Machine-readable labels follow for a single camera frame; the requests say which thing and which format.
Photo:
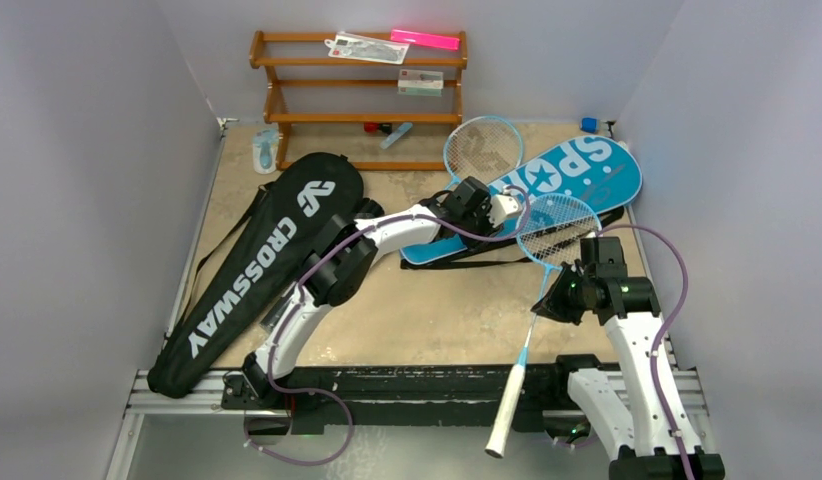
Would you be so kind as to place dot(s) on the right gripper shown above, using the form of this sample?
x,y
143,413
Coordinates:
x,y
569,295

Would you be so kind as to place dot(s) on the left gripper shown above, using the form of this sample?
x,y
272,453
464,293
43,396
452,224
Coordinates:
x,y
487,227

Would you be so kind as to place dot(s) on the black shuttlecock tube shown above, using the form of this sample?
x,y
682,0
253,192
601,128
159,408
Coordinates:
x,y
339,256

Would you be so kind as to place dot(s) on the blue racket bag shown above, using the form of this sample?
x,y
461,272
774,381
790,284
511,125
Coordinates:
x,y
593,168

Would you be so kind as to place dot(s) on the black Crossway racket bag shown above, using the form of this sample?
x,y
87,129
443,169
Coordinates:
x,y
273,238

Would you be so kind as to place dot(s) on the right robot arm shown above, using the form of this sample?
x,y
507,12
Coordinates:
x,y
647,433

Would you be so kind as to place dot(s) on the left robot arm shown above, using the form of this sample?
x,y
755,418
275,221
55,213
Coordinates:
x,y
292,319

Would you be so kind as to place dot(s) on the light blue badminton racket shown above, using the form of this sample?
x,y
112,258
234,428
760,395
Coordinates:
x,y
485,148

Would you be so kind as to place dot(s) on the light blue strip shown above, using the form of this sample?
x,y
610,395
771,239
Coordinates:
x,y
393,133

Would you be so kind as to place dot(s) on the red black small object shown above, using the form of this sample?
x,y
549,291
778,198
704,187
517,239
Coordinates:
x,y
378,127

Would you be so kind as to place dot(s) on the white green box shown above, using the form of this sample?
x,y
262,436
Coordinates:
x,y
420,83

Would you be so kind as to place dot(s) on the small blue cube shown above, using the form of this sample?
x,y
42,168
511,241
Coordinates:
x,y
589,125

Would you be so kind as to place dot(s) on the wooden shelf rack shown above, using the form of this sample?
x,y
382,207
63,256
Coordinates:
x,y
308,82

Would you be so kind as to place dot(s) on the pink bar on shelf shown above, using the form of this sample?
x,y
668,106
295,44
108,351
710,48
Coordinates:
x,y
427,40

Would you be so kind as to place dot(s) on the white blister package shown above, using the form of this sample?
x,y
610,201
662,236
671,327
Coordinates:
x,y
349,46

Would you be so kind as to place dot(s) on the light blue packaged item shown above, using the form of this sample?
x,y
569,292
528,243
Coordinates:
x,y
264,150

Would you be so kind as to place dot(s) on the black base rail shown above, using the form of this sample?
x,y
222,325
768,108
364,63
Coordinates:
x,y
397,395

